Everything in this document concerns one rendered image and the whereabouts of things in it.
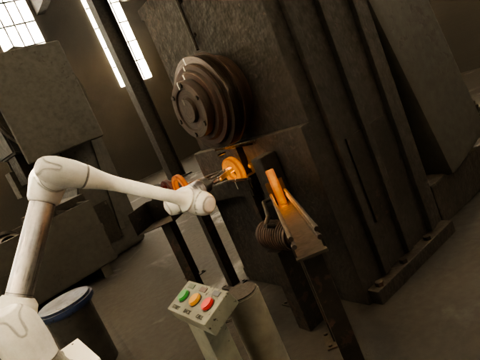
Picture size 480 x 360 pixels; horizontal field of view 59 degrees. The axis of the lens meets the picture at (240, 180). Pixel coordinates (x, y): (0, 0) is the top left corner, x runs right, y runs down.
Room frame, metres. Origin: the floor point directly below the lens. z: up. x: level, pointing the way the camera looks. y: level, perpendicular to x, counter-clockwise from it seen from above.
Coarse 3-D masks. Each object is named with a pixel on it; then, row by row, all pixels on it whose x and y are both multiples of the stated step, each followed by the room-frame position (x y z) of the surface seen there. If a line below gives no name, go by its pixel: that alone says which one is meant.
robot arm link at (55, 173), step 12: (48, 156) 1.67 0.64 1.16; (36, 168) 1.65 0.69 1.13; (48, 168) 1.64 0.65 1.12; (60, 168) 1.65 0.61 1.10; (72, 168) 1.68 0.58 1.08; (84, 168) 1.71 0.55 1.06; (48, 180) 1.65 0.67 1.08; (60, 180) 1.66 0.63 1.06; (72, 180) 1.67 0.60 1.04; (84, 180) 1.70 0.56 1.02
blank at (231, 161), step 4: (224, 160) 2.16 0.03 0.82; (228, 160) 2.13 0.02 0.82; (232, 160) 2.11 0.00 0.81; (236, 160) 2.11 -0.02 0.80; (224, 164) 2.17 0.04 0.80; (228, 164) 2.14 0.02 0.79; (232, 164) 2.11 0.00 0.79; (236, 164) 2.09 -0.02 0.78; (240, 164) 2.10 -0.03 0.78; (224, 168) 2.19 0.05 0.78; (232, 168) 2.12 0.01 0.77; (236, 168) 2.09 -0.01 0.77; (240, 168) 2.09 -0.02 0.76; (232, 172) 2.19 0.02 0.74; (236, 172) 2.11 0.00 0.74; (240, 172) 2.08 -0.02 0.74; (244, 172) 2.10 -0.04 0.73; (228, 176) 2.19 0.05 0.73; (232, 176) 2.17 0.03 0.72; (236, 176) 2.12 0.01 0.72; (240, 176) 2.10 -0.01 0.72; (244, 176) 2.10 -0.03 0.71
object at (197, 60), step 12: (192, 60) 2.06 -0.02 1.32; (204, 60) 1.99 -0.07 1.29; (216, 60) 2.02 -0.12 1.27; (216, 72) 1.94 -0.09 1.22; (228, 72) 1.97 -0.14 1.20; (228, 84) 1.94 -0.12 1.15; (228, 96) 1.93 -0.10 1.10; (240, 96) 1.96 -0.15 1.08; (240, 108) 1.97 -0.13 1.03; (240, 120) 1.99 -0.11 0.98; (240, 132) 2.04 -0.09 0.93; (216, 144) 2.14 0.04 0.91; (228, 144) 2.06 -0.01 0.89
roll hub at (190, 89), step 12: (192, 84) 2.00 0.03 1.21; (180, 96) 2.11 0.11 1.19; (192, 96) 2.02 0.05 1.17; (204, 96) 1.97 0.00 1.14; (180, 108) 2.15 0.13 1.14; (192, 108) 2.02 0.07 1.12; (204, 108) 1.96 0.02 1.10; (192, 120) 2.06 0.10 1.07; (204, 120) 1.99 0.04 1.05; (192, 132) 2.12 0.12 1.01; (204, 132) 2.03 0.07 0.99
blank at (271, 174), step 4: (268, 172) 1.61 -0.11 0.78; (272, 172) 1.59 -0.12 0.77; (268, 176) 1.58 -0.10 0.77; (272, 176) 1.58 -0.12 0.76; (272, 180) 1.57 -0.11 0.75; (276, 180) 1.56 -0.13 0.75; (272, 184) 1.56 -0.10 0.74; (276, 184) 1.56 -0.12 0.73; (272, 188) 1.56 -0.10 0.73; (276, 188) 1.55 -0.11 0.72; (280, 188) 1.55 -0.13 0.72; (276, 192) 1.55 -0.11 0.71; (280, 192) 1.55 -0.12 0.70; (276, 196) 1.55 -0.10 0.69; (280, 196) 1.55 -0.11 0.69; (284, 196) 1.56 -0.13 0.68; (280, 200) 1.56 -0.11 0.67; (284, 200) 1.56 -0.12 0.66; (280, 204) 1.57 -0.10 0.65; (284, 204) 1.58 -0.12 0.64
